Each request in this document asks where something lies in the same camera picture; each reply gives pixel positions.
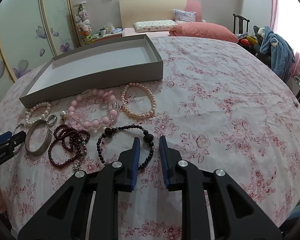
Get thin silver hoop bangle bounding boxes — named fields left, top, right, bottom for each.
left=13, top=123, right=26, bottom=155

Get silver ring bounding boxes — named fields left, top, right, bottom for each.
left=45, top=114, right=58, bottom=126

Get white pearl bracelet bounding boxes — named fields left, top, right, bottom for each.
left=24, top=101, right=52, bottom=128

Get dark red bead bracelet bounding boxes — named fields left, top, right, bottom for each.
left=47, top=123, right=91, bottom=170

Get pearl earring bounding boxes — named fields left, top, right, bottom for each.
left=59, top=111, right=67, bottom=124

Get black bead bracelet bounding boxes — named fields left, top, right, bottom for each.
left=96, top=124, right=155, bottom=172

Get pink bead bracelet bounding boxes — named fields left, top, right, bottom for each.
left=66, top=88, right=119, bottom=131

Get peach pearl bracelet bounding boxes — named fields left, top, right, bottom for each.
left=120, top=82, right=157, bottom=120

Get floral pink bedsheet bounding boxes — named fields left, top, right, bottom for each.
left=0, top=37, right=300, bottom=239

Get floral wardrobe doors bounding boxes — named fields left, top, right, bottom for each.
left=0, top=0, right=78, bottom=103

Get plush toy tower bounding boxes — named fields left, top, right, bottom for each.
left=74, top=1, right=92, bottom=46

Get white mug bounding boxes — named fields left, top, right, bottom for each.
left=99, top=28, right=107, bottom=37

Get grey cardboard tray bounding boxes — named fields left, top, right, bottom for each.
left=19, top=35, right=164, bottom=108

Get pink bedside table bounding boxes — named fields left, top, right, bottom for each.
left=88, top=31, right=122, bottom=44

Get blue bathrobe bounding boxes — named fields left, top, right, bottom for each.
left=260, top=26, right=295, bottom=82

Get pink bed mattress sheet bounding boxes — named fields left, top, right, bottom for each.
left=122, top=28, right=170, bottom=37

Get salmon folded duvet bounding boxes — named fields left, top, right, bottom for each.
left=169, top=22, right=239, bottom=43

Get beige bed headboard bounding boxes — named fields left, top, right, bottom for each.
left=119, top=0, right=202, bottom=28

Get floral white pillow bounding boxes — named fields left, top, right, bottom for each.
left=134, top=20, right=177, bottom=33

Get dark wooden chair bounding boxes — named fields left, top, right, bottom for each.
left=233, top=14, right=250, bottom=34

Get blue patterned pillow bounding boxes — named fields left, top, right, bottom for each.
left=173, top=9, right=196, bottom=22

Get pink curtain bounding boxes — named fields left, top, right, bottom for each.
left=270, top=0, right=300, bottom=76

